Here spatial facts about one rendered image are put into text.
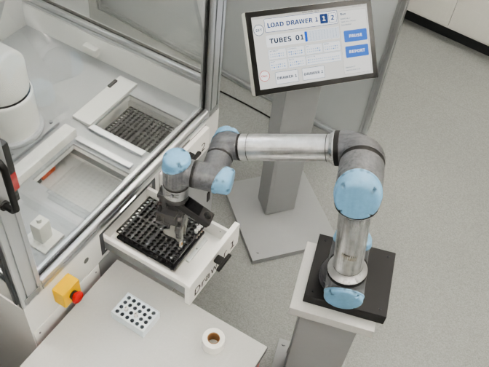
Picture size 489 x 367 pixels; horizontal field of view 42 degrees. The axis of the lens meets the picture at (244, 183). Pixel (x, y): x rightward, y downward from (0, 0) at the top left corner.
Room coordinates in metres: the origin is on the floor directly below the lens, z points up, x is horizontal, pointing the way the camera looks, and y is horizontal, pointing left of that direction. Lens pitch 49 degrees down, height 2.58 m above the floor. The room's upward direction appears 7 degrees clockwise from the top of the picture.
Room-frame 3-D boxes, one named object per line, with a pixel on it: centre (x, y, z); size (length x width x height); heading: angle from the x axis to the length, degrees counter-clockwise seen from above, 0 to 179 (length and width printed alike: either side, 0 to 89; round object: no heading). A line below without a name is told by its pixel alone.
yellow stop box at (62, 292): (0.98, 0.48, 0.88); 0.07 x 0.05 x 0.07; 155
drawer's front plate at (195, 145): (1.57, 0.22, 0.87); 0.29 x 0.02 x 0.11; 155
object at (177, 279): (1.24, 0.26, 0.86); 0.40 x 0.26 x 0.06; 65
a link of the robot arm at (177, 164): (1.15, 0.18, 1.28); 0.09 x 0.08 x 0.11; 83
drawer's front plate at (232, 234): (1.15, 0.07, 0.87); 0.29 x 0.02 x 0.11; 155
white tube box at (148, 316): (0.98, 0.28, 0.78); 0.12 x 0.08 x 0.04; 63
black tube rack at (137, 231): (1.23, 0.25, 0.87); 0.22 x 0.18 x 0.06; 65
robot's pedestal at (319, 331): (1.20, -0.36, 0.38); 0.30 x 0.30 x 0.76; 80
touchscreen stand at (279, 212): (2.07, -0.19, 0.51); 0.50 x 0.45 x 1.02; 23
